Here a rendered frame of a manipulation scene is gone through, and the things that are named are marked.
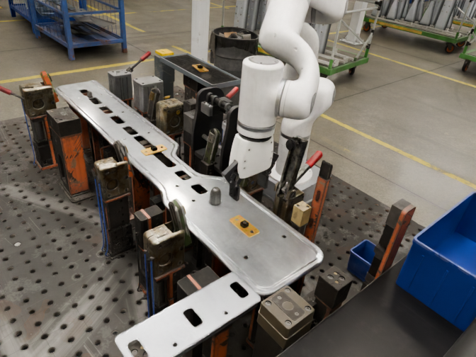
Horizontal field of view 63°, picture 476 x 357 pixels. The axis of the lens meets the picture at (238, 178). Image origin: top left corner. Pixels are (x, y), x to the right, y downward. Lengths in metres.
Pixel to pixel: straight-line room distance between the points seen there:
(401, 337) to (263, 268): 0.31
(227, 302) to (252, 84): 0.45
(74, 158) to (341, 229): 1.05
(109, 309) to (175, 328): 0.46
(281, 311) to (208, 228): 0.33
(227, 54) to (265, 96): 3.25
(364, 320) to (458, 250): 0.37
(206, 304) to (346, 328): 0.28
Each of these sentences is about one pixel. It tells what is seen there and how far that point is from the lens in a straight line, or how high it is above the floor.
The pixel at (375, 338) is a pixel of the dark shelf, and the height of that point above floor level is 1.03.
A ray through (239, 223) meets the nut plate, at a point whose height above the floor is 1.00.
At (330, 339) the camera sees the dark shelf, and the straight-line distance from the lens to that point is 0.80.
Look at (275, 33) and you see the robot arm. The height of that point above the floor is 1.47.
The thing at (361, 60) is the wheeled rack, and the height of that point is 0.27.
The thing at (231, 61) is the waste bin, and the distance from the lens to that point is 4.07.
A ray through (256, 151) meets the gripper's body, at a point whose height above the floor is 1.24.
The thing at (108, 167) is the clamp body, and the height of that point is 1.04.
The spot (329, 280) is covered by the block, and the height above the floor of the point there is 1.08.
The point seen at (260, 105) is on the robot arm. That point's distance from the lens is 0.81.
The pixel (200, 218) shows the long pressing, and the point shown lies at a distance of 1.04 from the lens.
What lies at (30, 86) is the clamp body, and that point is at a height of 1.06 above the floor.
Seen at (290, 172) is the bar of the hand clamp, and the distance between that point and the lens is 1.05.
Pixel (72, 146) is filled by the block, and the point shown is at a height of 0.92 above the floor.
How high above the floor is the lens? 1.66
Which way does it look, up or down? 33 degrees down
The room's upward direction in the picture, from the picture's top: 6 degrees clockwise
